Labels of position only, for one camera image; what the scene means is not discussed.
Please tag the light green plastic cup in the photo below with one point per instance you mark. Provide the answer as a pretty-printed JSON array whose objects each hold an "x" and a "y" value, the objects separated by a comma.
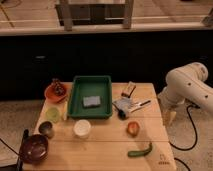
[{"x": 52, "y": 115}]

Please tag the white paper cup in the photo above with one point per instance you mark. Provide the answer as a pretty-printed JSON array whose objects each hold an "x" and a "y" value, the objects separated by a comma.
[{"x": 82, "y": 128}]

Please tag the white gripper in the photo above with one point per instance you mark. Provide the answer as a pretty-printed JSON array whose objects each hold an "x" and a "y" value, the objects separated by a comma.
[{"x": 168, "y": 113}]

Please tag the black handled knife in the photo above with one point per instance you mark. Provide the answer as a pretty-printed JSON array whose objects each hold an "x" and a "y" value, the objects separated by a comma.
[{"x": 139, "y": 105}]

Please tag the dark pine cone object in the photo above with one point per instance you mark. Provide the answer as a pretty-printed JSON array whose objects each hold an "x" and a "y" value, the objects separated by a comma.
[{"x": 58, "y": 88}]

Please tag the red yellow apple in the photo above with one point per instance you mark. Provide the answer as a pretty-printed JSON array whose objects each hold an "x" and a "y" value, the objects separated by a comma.
[{"x": 133, "y": 128}]

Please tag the orange plate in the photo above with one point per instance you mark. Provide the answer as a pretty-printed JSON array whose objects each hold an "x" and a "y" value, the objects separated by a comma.
[{"x": 52, "y": 97}]

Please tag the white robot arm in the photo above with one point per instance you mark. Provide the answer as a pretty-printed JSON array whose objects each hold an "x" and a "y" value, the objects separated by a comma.
[{"x": 186, "y": 82}]

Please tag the blue grey sponge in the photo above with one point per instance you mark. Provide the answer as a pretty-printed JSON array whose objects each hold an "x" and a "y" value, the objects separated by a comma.
[{"x": 91, "y": 101}]

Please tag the dark red bowl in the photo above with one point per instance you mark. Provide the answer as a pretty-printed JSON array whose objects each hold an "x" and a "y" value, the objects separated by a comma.
[{"x": 34, "y": 149}]

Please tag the green plastic tray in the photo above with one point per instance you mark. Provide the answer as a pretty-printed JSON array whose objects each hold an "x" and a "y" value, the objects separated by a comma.
[{"x": 84, "y": 86}]

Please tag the white stool frame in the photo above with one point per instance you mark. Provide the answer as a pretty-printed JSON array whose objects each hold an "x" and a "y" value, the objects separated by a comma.
[{"x": 94, "y": 12}]

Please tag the brown small box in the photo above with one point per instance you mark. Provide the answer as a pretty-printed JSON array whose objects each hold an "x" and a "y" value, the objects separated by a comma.
[{"x": 128, "y": 90}]

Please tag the grey cloth with black object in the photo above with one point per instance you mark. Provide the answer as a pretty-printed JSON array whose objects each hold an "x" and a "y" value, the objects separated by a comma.
[{"x": 123, "y": 105}]

